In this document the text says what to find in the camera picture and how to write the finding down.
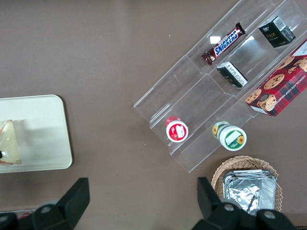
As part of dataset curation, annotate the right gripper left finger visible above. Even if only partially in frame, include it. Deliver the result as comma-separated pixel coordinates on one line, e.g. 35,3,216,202
0,177,91,230

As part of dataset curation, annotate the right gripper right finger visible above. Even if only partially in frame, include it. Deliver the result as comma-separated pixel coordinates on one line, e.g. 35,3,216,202
194,177,297,230

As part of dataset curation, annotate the triangle sandwich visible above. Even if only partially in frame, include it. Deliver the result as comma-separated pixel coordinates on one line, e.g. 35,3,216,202
0,119,23,166

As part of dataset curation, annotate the cream plastic tray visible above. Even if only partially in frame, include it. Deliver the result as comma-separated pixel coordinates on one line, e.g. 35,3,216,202
0,94,73,173

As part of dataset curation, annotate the light tan wicker basket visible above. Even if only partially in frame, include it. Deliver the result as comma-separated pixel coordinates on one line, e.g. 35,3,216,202
211,156,283,213

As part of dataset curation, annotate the red cola can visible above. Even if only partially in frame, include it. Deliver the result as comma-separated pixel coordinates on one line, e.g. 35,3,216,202
16,210,33,220

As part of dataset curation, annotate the aluminium foil container stack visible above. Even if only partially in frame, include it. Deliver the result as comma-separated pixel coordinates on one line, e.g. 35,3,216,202
222,169,278,217

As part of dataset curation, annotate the clear acrylic can box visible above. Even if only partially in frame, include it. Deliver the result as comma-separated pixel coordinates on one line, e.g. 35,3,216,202
0,209,37,220

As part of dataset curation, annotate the green sunflower cup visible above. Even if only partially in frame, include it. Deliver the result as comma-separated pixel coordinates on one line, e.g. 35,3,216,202
212,120,248,152

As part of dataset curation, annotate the red strawberry yogurt cup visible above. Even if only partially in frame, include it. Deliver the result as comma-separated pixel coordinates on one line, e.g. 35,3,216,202
165,116,189,143

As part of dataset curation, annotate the clear acrylic stepped stand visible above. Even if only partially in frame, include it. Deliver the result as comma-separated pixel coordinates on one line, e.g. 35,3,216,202
133,0,307,173

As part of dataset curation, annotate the red plaid cookie box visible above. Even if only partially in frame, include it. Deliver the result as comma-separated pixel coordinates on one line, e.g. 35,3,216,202
245,38,307,117

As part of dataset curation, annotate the small black carton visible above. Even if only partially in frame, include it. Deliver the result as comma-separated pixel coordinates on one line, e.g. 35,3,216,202
216,61,248,89

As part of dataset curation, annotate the Snickers chocolate bar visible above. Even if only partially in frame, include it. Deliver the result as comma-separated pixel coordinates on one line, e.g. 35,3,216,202
201,23,246,66

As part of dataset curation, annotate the black carton with face print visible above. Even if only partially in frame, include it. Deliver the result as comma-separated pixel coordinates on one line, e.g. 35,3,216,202
258,16,296,49

